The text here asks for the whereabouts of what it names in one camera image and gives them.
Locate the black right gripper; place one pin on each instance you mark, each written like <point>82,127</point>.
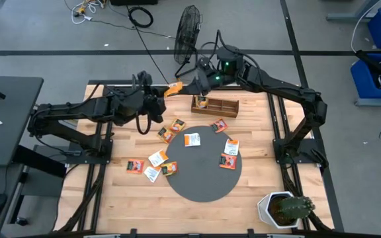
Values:
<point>202,82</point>

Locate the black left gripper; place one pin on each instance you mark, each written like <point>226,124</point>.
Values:
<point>154,105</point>

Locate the orange-red tea packet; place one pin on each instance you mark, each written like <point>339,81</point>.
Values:
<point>219,126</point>
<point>228,161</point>
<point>175,88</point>
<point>135,166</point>

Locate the yellow tea packet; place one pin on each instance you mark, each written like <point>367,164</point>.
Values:
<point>166,135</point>
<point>169,168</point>
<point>177,125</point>
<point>201,102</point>

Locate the white and orange tea packet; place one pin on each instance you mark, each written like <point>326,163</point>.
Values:
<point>231,147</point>
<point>192,139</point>
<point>158,158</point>
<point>152,173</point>

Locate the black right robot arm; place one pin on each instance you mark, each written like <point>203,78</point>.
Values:
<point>276,86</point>

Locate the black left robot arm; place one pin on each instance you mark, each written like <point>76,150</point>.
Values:
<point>78,110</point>

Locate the wooden compartment tray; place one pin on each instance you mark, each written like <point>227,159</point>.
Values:
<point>222,108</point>

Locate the black floor fan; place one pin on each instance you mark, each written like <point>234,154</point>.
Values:
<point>187,34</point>

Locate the round grey woven mat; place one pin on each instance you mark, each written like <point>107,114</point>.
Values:
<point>200,182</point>

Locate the black box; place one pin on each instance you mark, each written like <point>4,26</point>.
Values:
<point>134,1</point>

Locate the white hexagonal plant pot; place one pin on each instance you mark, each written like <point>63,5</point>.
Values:
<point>263,208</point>

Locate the dark grey desk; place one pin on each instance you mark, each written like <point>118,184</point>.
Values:
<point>12,115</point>

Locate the green cactus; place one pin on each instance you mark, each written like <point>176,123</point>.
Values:
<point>296,207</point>

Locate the grey metal table leg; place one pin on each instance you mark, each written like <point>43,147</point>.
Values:
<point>346,16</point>

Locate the black folded stand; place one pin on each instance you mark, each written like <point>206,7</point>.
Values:
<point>375,64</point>

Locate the black metal table frame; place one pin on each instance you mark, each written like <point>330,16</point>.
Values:
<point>243,88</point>

